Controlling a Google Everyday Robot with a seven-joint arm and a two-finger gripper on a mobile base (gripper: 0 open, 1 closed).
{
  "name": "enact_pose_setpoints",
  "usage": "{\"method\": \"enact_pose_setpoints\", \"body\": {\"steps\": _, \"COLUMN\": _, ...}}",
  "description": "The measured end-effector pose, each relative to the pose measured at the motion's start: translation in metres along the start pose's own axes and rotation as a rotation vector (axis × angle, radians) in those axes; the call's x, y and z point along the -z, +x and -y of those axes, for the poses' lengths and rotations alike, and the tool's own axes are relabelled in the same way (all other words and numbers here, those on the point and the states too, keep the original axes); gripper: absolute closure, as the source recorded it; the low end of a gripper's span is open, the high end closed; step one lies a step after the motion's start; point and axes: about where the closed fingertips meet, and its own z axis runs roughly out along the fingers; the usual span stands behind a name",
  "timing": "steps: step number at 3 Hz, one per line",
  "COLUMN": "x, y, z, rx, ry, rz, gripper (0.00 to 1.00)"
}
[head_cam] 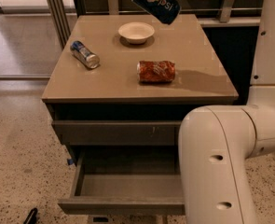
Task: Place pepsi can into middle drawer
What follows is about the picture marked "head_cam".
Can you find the blue silver energy drink can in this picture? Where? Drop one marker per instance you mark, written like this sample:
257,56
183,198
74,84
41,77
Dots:
84,55

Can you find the open middle drawer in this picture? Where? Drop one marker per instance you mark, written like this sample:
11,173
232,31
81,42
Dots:
126,181

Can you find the orange soda can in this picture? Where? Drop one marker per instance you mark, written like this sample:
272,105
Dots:
155,71

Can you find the grey top drawer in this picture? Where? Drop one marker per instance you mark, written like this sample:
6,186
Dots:
116,133

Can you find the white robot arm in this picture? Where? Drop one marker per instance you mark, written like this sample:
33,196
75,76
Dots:
215,140

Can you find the grey drawer cabinet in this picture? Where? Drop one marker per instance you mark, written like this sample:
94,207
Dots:
112,92

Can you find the grey shelf ledge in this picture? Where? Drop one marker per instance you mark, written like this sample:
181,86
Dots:
233,22

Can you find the blue pepsi can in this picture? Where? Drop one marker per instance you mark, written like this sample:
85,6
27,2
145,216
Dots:
165,11

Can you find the white paper bowl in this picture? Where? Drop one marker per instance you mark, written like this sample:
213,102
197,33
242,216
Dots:
136,32

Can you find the metal frame post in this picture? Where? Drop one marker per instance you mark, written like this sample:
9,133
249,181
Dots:
57,11

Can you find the black object on floor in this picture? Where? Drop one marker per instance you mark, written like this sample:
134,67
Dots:
32,217

